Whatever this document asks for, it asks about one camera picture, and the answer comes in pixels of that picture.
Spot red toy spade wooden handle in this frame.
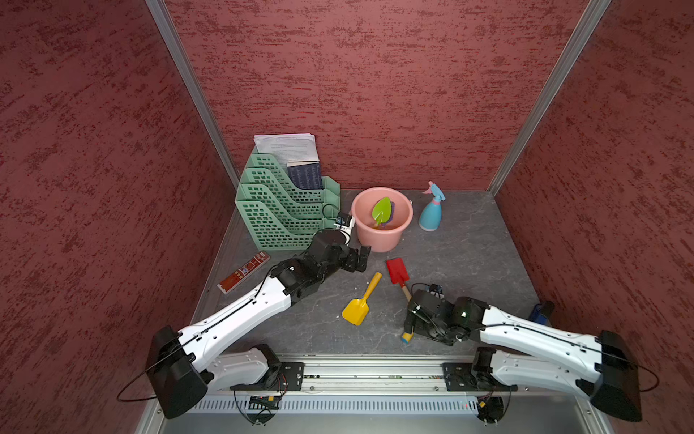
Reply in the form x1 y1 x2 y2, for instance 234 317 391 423
386 258 412 302

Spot yellow toy scoop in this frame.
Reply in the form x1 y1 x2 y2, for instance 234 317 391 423
342 272 382 327

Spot green toy trowel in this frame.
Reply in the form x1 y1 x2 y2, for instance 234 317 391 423
372 197 391 230

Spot teal pink spray bottle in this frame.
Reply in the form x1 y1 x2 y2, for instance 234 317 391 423
419 181 446 233

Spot purple toy shovel pink handle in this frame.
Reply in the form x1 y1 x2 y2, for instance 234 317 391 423
384 201 395 224

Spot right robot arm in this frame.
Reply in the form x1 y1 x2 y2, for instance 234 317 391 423
401 284 644 422

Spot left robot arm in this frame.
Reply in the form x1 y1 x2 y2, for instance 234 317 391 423
143 229 372 419

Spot pink plastic bucket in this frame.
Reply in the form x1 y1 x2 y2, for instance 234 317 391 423
351 187 414 253

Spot green plastic file organizer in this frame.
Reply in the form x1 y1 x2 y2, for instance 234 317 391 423
235 151 341 251

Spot dark blue booklet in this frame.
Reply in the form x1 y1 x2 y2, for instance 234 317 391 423
287 161 324 190

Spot blue handheld device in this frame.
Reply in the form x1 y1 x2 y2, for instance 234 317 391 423
528 301 555 327

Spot white paper sheets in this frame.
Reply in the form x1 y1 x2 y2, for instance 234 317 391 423
253 133 319 165

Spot red flat package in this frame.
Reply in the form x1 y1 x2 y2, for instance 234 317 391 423
217 251 271 294

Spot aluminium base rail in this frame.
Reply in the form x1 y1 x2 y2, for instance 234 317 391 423
227 354 595 397

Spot right aluminium corner post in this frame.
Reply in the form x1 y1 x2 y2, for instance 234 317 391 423
487 0 612 195

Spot aluminium corner post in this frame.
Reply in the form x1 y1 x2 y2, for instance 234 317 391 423
146 0 240 188
487 0 612 195

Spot left aluminium corner post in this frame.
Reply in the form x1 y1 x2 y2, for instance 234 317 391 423
146 0 240 188

